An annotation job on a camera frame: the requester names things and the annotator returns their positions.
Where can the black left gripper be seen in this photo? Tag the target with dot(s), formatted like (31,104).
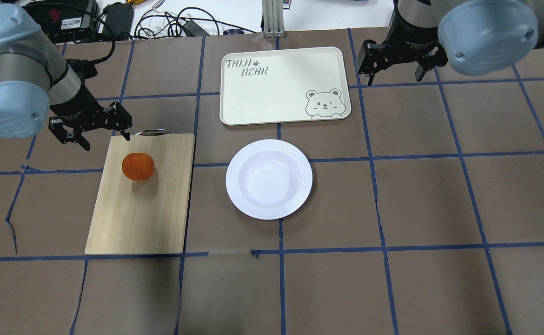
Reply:
(73,110)

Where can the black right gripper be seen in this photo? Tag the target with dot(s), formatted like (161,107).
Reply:
(412,38)

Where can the orange fruit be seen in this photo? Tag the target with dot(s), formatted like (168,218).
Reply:
(138,166)

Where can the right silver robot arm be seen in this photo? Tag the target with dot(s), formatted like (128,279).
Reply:
(474,37)

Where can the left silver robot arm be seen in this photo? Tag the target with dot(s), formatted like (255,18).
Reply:
(39,88)

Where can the cream bear tray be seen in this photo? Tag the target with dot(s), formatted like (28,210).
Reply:
(281,86)

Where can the wooden cutting board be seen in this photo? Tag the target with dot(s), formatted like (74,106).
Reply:
(146,217)

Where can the black power adapter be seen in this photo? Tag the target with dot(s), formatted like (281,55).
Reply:
(118,19)

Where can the black computer box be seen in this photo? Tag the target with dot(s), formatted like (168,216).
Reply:
(72,20)

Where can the white round plate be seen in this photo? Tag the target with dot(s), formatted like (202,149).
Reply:
(269,179)

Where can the aluminium frame post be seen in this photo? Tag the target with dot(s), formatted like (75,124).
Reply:
(273,18)

